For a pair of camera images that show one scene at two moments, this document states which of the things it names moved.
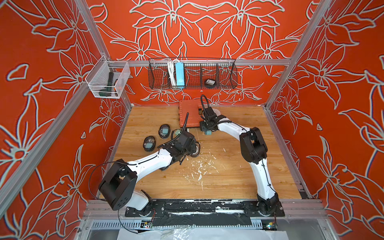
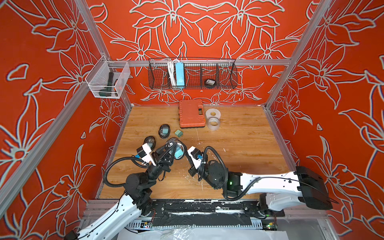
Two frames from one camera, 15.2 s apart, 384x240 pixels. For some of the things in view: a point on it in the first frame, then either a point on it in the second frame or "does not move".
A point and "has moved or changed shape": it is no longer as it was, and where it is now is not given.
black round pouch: [164, 131] does not move
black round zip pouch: [149, 143] does not move
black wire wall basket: [192, 73] does not move
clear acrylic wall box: [108, 79] does not move
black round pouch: [198, 149] has moved or changed shape
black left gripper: [192, 147] → [160, 160]
